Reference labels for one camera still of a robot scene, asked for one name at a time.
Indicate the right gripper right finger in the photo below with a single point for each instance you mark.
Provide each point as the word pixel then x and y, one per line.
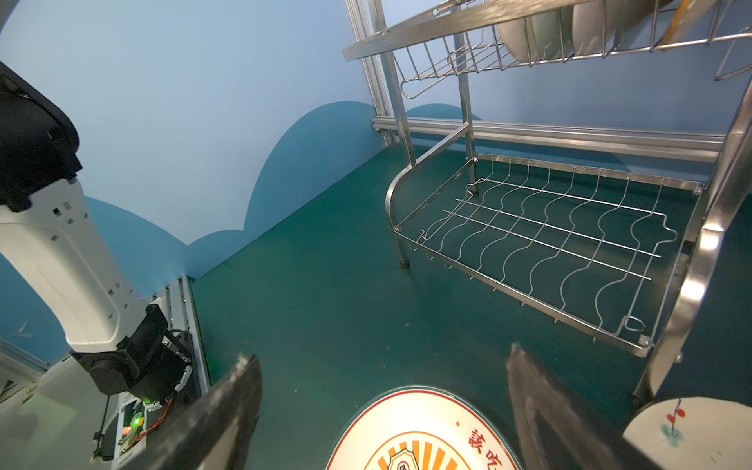
pixel 556 428

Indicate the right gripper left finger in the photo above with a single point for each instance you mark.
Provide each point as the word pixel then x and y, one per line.
pixel 216 431

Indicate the white plate dark lettered rim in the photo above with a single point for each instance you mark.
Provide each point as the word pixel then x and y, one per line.
pixel 596 23

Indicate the light green flower plate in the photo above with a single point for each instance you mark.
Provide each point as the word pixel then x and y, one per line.
pixel 546 36

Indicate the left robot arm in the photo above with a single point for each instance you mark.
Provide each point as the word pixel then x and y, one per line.
pixel 48 235

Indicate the stainless steel dish rack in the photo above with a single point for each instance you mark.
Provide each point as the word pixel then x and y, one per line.
pixel 619 247

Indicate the left controller board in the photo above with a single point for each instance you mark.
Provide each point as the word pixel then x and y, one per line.
pixel 130 425

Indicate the cream floral plate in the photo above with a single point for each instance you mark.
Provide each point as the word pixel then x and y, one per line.
pixel 693 433

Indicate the orange sunburst plate front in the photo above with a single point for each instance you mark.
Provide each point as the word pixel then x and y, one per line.
pixel 422 428

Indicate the rear aluminium frame bar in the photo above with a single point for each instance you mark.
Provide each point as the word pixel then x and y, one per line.
pixel 692 147

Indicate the left aluminium frame post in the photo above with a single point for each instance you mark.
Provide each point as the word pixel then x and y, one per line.
pixel 367 18

